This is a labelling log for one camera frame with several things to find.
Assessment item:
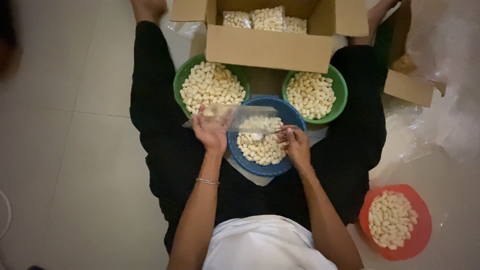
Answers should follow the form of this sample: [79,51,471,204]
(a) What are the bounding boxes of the red plastic bowl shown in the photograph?
[359,184,433,262]

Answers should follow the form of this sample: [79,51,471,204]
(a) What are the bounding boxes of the person's left hand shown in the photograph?
[190,104,234,155]

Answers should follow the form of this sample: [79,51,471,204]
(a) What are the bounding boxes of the person's right foot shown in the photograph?
[348,0,403,46]

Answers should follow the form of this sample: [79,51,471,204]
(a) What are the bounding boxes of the white cable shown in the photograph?
[0,189,13,239]

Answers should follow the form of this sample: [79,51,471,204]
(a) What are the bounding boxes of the heap of white puffed snacks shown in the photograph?
[236,116,289,166]
[286,72,337,121]
[179,62,247,115]
[368,190,419,251]

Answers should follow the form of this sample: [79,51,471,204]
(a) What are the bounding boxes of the green plastic bowl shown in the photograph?
[173,53,251,120]
[281,64,348,125]

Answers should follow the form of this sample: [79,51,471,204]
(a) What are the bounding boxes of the crumpled clear plastic bag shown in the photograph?
[160,13,208,39]

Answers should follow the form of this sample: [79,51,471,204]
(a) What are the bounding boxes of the person's white shirt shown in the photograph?
[202,215,338,270]

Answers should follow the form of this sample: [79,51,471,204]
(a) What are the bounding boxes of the clear plastic bag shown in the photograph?
[182,105,301,134]
[160,13,208,39]

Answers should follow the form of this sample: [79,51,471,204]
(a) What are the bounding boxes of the large open cardboard box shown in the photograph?
[169,0,370,74]

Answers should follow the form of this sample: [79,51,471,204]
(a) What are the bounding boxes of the small open cardboard box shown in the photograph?
[375,0,448,108]

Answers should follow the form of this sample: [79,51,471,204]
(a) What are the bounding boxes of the person's foot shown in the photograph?
[130,0,168,25]
[348,0,403,46]

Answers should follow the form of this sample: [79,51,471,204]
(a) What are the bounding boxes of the person's black trousers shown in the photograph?
[129,20,389,256]

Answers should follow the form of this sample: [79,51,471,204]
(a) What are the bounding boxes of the white sheet under bowl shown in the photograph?
[224,127,328,187]

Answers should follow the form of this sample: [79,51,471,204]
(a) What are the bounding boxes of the blue plastic bowl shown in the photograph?
[226,95,308,178]

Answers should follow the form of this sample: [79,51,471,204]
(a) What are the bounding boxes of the person's left foot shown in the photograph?
[130,0,168,25]

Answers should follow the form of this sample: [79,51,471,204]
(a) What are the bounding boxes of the packed clear snack packet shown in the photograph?
[222,10,252,29]
[250,5,287,32]
[284,16,308,34]

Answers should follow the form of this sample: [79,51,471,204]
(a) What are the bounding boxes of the person's right hand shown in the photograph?
[277,125,312,169]

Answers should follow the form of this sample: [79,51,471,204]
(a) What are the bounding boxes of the heap of clear plastic wrap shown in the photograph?
[382,0,480,163]

